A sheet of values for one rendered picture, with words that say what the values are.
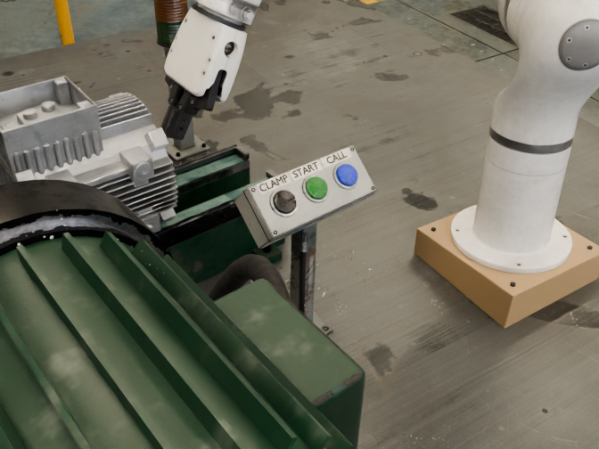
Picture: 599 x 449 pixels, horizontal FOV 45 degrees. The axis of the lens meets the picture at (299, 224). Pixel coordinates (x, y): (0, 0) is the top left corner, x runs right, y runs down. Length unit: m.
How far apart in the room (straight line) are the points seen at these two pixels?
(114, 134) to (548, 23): 0.57
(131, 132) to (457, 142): 0.78
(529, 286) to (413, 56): 0.94
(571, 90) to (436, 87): 0.79
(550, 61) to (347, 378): 0.67
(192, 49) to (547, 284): 0.62
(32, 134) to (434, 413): 0.62
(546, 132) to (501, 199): 0.13
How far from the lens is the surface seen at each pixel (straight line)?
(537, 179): 1.11
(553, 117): 1.06
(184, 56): 0.99
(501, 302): 1.13
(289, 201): 0.89
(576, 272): 1.21
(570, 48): 0.96
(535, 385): 1.09
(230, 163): 1.24
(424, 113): 1.67
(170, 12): 1.36
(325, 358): 0.37
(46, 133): 0.95
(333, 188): 0.93
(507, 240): 1.16
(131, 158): 0.98
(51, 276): 0.37
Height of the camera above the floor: 1.59
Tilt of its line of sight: 38 degrees down
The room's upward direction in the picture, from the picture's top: 1 degrees clockwise
